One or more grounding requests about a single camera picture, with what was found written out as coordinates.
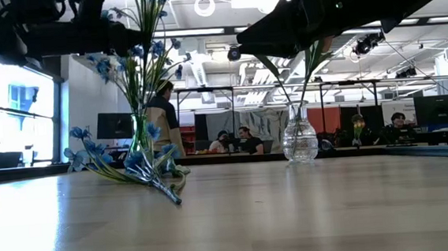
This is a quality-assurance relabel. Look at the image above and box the large bright window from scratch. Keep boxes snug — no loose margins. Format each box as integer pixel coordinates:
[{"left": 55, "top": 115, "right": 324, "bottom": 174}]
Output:
[{"left": 0, "top": 60, "right": 66, "bottom": 168}]

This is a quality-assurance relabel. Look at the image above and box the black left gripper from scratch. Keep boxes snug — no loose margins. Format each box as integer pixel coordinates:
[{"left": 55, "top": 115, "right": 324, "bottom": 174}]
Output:
[{"left": 9, "top": 0, "right": 147, "bottom": 64}]

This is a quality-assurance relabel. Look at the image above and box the clear glass vase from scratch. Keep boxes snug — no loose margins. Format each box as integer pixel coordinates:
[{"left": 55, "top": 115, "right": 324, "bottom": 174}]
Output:
[{"left": 279, "top": 99, "right": 320, "bottom": 165}]

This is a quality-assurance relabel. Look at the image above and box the red cabinet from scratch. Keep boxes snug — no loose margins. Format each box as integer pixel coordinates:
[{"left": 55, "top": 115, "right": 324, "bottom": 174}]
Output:
[{"left": 179, "top": 125, "right": 197, "bottom": 153}]

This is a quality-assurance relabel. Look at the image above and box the black case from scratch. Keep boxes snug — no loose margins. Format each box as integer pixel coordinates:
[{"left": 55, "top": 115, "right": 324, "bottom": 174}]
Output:
[{"left": 0, "top": 150, "right": 25, "bottom": 170}]

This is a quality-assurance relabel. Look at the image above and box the black ceiling spotlight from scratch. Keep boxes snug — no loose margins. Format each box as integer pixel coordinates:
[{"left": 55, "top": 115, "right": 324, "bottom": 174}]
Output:
[
  {"left": 226, "top": 44, "right": 243, "bottom": 63},
  {"left": 394, "top": 66, "right": 418, "bottom": 80},
  {"left": 353, "top": 30, "right": 386, "bottom": 57}
]

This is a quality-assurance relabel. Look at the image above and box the grey patterned curtain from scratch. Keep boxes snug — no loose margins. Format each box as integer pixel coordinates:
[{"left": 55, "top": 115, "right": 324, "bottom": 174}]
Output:
[{"left": 206, "top": 107, "right": 293, "bottom": 145}]

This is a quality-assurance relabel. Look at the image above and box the orange partition panel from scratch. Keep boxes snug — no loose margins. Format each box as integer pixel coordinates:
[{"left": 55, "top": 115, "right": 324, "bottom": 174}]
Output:
[{"left": 308, "top": 106, "right": 342, "bottom": 135}]

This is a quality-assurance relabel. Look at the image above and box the person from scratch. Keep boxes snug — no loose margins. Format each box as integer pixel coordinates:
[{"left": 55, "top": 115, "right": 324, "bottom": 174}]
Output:
[
  {"left": 348, "top": 113, "right": 369, "bottom": 148},
  {"left": 144, "top": 79, "right": 187, "bottom": 160},
  {"left": 380, "top": 111, "right": 416, "bottom": 144},
  {"left": 207, "top": 129, "right": 231, "bottom": 154},
  {"left": 235, "top": 125, "right": 266, "bottom": 156}
]

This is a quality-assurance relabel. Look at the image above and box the white poster board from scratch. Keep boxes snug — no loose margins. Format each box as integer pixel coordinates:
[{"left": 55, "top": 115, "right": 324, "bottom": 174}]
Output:
[{"left": 380, "top": 99, "right": 416, "bottom": 127}]

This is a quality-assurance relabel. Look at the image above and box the long ceiling light strip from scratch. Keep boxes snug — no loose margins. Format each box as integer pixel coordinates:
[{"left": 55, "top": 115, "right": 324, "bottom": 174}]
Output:
[{"left": 151, "top": 9, "right": 448, "bottom": 44}]

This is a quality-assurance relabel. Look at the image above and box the white hanging ring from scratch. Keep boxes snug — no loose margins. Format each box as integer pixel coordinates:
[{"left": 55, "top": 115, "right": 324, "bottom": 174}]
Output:
[{"left": 193, "top": 0, "right": 217, "bottom": 18}]

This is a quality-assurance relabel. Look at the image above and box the black computer monitor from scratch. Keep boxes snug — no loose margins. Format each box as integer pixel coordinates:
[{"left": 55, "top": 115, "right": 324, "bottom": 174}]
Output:
[
  {"left": 413, "top": 93, "right": 448, "bottom": 127},
  {"left": 95, "top": 111, "right": 135, "bottom": 141}
]

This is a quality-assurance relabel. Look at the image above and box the green glass vase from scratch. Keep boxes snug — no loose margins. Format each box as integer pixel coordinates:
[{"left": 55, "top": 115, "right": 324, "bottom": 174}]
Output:
[{"left": 125, "top": 112, "right": 159, "bottom": 173}]

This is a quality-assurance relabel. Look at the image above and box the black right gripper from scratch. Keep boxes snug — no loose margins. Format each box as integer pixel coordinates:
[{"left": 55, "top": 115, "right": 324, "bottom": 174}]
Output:
[{"left": 233, "top": 0, "right": 405, "bottom": 62}]

